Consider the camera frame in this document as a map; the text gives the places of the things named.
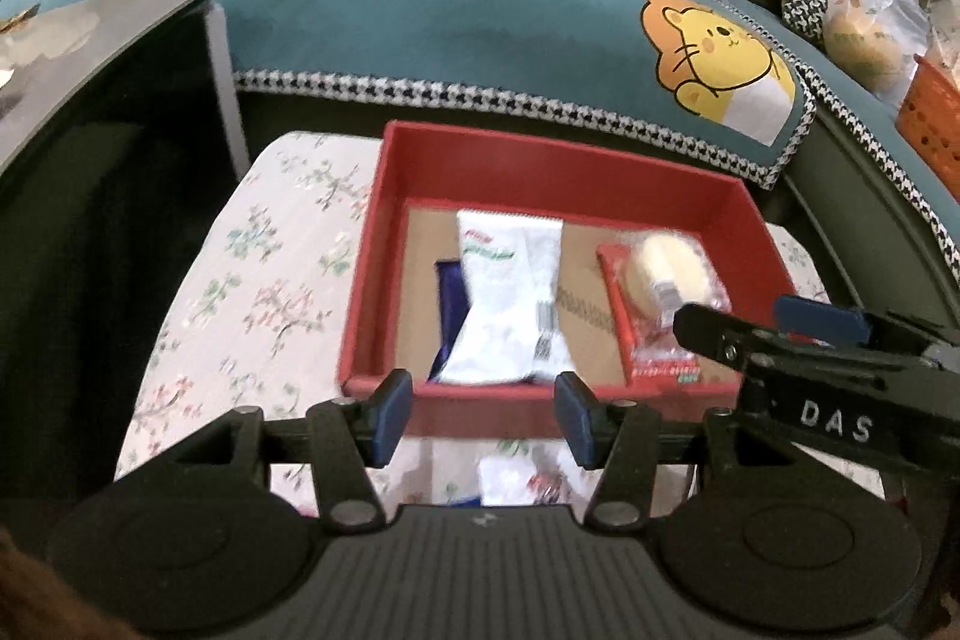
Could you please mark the purple blue snack packet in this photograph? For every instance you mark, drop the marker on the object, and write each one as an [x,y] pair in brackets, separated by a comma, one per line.
[453,306]

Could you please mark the dark side table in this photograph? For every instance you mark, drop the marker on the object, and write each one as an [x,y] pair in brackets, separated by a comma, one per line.
[121,139]

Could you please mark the red spicy strip packet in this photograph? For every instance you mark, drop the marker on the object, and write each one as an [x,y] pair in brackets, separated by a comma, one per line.
[650,356]

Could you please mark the plastic bag with fruit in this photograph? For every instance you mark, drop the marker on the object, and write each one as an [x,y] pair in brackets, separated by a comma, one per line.
[876,42]

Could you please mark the white duck snack pouch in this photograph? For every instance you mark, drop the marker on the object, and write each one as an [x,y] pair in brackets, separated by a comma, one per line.
[521,480]

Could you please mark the white green snack pack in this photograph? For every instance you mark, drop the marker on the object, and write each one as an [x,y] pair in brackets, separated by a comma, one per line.
[512,333]

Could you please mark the teal houndstooth right cover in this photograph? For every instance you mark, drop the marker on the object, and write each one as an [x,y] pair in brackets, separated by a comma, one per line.
[869,121]

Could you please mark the floral tablecloth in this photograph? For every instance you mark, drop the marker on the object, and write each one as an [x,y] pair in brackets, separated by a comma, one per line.
[259,319]

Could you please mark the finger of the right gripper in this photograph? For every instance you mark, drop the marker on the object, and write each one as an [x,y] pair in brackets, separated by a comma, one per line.
[823,322]

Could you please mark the orange plastic basket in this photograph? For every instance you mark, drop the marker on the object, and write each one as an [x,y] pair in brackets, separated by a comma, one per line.
[928,120]

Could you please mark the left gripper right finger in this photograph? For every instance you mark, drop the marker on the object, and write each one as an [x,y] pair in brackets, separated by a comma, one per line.
[620,440]

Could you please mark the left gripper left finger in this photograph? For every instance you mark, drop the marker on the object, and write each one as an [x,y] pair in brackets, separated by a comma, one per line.
[346,439]

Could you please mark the clear round bun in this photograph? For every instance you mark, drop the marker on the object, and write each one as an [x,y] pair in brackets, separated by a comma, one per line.
[667,269]

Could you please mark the teal lion sofa cover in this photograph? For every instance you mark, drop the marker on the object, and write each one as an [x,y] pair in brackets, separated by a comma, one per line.
[695,77]

